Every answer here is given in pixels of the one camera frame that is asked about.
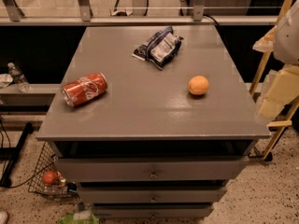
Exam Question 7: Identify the grey side shelf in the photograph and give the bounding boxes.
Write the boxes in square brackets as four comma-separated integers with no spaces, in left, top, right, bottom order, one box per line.
[0,84,60,112]

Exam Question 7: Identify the black metal stand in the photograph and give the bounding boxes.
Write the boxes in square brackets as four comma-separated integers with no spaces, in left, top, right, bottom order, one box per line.
[0,122,34,188]

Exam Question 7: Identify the blue crumpled chip bag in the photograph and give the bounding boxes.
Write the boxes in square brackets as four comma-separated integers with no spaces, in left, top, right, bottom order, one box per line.
[132,26,183,69]

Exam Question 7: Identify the middle grey drawer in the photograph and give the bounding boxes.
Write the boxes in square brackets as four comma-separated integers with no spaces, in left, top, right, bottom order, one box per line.
[78,186,227,203]

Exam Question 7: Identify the clear plastic water bottle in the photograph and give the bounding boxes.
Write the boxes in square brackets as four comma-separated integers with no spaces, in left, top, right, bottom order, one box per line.
[7,63,30,92]

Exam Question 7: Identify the grey drawer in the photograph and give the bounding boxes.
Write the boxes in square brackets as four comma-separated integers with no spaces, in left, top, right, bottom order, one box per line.
[55,157,249,182]
[92,204,213,218]
[78,186,227,203]

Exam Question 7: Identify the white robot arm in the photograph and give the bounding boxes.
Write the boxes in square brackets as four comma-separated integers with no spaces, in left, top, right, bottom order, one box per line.
[273,0,299,64]

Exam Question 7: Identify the top grey drawer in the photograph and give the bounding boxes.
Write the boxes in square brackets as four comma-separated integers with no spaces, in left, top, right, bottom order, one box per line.
[55,157,249,182]

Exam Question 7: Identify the orange fruit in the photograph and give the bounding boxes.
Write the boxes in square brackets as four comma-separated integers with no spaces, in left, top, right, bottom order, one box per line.
[188,76,209,95]

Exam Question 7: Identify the grey drawer cabinet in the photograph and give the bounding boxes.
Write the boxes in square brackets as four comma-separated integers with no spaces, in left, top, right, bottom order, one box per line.
[38,26,269,208]

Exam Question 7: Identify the white shoe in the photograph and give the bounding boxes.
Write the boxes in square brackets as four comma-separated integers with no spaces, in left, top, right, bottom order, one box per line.
[0,211,8,224]

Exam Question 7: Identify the red apple in basket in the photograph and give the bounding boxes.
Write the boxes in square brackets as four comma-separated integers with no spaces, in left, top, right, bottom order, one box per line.
[42,171,58,185]

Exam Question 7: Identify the red cola can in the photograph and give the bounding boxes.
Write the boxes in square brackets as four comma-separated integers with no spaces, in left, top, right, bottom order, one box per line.
[62,73,107,107]

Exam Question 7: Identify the black wire basket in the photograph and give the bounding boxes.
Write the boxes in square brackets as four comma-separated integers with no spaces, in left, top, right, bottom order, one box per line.
[28,143,77,200]

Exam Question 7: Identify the black cable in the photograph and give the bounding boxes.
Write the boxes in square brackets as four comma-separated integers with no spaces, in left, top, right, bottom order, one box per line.
[203,13,232,53]

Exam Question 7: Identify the crumpled white paper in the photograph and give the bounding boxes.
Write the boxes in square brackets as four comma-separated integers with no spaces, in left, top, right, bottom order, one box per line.
[0,74,13,88]

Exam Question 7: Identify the green white package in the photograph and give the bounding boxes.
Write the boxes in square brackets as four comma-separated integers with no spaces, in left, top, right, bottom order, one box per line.
[57,210,99,224]

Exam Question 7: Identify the metal railing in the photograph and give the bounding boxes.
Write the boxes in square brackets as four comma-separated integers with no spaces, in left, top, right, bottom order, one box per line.
[0,0,277,26]

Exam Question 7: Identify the bottom grey drawer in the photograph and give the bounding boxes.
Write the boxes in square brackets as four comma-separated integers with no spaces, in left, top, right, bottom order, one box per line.
[92,204,213,218]

